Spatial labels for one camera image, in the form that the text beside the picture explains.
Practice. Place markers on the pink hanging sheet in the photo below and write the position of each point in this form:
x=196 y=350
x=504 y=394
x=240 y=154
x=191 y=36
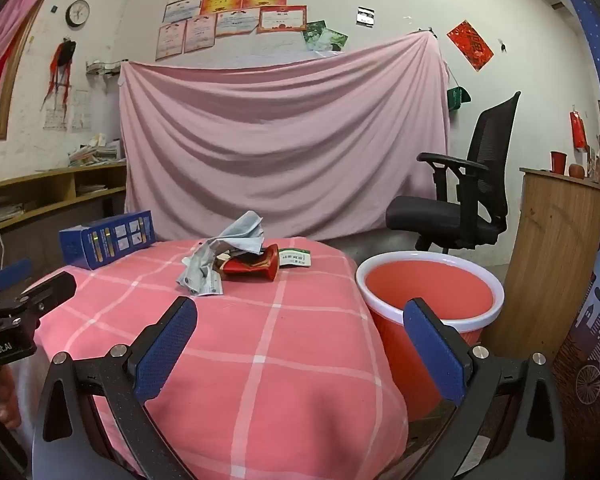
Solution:
x=280 y=135

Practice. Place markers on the red bucket with white rim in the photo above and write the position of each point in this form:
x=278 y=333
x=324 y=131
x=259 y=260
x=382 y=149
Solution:
x=430 y=290

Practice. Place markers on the stack of books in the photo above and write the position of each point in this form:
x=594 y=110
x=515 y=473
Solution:
x=95 y=152

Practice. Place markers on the wooden window frame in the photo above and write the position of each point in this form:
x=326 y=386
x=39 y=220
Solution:
x=12 y=90

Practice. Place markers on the wooden shelf unit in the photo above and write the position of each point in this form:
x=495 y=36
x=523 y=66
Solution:
x=55 y=180

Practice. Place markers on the white green packet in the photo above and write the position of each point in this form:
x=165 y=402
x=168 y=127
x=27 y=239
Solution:
x=295 y=258

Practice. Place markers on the red black tassel ornament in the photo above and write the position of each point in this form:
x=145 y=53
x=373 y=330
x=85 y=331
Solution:
x=62 y=57

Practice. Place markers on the group of wall certificates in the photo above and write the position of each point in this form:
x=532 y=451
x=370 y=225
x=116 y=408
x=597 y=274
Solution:
x=230 y=15

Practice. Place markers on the green hanging basket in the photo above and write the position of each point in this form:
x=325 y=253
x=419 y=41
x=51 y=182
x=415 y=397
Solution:
x=458 y=98

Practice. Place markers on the person's left hand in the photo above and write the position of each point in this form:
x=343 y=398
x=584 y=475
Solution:
x=9 y=400

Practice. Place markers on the pink checked tablecloth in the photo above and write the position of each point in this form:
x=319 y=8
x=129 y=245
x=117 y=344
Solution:
x=290 y=335

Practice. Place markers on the red wrapper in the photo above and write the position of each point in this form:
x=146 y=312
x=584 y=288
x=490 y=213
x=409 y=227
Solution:
x=252 y=265

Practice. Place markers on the blue printed cardboard box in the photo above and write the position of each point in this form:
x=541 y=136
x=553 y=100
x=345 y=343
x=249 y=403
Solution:
x=105 y=240

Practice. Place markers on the white wall rack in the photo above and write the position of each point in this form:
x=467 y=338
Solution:
x=102 y=68

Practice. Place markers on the black office chair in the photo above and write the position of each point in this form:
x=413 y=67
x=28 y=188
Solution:
x=490 y=160

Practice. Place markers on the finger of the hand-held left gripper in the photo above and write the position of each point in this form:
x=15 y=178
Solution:
x=50 y=287
x=12 y=274

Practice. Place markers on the red hanging ornament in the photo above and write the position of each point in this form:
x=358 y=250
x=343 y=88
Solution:
x=578 y=130

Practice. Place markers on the black white wall sticker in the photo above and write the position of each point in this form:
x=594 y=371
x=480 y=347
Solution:
x=366 y=16

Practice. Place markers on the red paper wall poster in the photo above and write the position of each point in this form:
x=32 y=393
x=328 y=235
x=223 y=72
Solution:
x=470 y=45

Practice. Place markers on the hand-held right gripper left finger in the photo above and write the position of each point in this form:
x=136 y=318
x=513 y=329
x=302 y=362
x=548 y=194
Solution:
x=165 y=350

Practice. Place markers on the wooden cabinet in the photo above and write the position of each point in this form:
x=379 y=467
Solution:
x=545 y=250

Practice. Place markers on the pile of shelf papers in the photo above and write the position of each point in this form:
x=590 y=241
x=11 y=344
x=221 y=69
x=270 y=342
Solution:
x=5 y=212
x=92 y=189

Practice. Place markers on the green photo print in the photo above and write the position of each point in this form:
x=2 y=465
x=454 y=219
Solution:
x=312 y=30
x=332 y=41

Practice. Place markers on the white wall sheet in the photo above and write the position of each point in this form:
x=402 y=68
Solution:
x=81 y=112
x=56 y=119

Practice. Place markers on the red cup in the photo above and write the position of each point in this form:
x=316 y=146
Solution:
x=558 y=161

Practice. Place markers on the round wall clock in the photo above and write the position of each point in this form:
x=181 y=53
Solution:
x=77 y=13

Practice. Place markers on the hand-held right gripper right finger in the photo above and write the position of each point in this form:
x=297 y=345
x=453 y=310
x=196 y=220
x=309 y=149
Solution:
x=435 y=355

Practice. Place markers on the small brown pot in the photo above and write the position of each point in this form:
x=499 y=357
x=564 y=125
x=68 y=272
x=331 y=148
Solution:
x=576 y=170

